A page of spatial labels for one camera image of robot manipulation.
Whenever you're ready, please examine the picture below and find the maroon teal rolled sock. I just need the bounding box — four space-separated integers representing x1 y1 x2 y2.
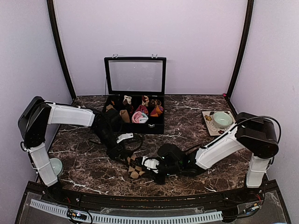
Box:
136 105 149 115

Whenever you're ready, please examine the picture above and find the leopard pattern rolled sock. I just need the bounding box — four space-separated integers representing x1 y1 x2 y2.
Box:
149 99 162 107

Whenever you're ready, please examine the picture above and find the pale green ceramic bowl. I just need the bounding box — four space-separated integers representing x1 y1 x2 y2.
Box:
213 112 233 129

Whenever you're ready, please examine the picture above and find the black front table rail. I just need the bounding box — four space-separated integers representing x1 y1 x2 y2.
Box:
25 181 278 210

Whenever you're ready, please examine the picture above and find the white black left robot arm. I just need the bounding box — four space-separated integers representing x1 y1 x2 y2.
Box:
17 96 127 203

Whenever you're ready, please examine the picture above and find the pale green bowl left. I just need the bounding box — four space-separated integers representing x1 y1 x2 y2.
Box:
50 158 64 178

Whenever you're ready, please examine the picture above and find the pink white rolled sock right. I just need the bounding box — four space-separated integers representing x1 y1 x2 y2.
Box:
132 111 149 124

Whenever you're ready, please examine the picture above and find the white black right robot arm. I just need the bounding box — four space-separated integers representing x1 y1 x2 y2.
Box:
143 112 282 203

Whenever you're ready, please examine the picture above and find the white slotted cable duct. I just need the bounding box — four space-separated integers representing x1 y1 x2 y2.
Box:
29 199 223 224

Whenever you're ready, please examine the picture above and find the black right frame post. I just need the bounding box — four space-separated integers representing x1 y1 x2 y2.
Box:
226 0 254 100

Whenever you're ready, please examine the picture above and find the maroon purple orange striped sock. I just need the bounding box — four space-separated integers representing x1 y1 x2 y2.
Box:
150 105 164 117

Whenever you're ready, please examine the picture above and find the square floral ceramic plate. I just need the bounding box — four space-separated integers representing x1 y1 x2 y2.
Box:
202 110 235 136

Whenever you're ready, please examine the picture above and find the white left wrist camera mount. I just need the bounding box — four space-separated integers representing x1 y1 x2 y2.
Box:
116 133 134 144

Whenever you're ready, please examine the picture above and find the brown tan rolled sock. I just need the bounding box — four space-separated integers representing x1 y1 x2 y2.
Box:
120 110 130 123

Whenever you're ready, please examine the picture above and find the black frame post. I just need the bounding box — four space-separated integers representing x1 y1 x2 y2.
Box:
46 0 77 100
226 0 254 100

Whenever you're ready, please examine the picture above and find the brown argyle sock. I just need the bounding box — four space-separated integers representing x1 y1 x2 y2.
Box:
126 154 145 179

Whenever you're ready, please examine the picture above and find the black left frame post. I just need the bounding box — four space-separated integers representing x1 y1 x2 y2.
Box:
46 0 77 100

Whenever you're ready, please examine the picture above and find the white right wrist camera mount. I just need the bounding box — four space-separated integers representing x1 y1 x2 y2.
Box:
142 156 160 174

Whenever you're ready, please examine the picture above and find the black sock organizer box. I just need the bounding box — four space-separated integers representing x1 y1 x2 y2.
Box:
104 56 167 134

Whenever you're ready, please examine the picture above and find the cream brown rolled sock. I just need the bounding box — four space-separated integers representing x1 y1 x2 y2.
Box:
123 95 132 105

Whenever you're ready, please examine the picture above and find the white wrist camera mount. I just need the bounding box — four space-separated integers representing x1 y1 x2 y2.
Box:
116 133 134 144
142 156 160 174

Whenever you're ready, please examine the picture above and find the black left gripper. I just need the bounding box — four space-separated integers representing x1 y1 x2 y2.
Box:
93 127 128 165

